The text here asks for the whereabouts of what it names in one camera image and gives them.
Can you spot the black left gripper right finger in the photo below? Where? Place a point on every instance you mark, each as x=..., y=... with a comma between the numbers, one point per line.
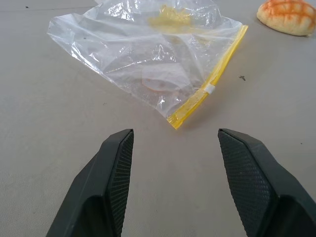
x=266, y=187

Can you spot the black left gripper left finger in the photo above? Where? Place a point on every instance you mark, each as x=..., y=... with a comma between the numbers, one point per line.
x=93, y=187

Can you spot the clear yellow-zip plastic bag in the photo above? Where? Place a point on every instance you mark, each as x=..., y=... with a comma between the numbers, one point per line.
x=148, y=61

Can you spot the round scored bread bun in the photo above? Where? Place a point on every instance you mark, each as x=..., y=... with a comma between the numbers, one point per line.
x=288, y=16

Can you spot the small white plastic block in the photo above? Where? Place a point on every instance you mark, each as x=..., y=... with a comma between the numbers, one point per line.
x=210, y=89

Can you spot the small dark screw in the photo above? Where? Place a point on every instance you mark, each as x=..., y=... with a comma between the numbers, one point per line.
x=242, y=77

